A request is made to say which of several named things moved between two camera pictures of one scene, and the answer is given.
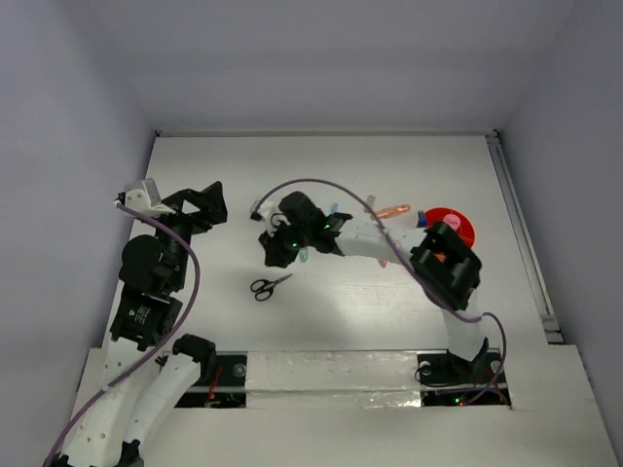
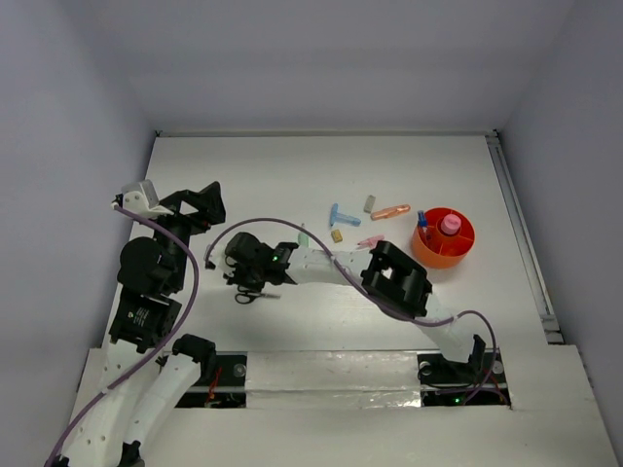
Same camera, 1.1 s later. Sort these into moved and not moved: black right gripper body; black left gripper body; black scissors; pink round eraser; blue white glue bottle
Moved: black right gripper body; black scissors
Not moved: blue white glue bottle; black left gripper body; pink round eraser
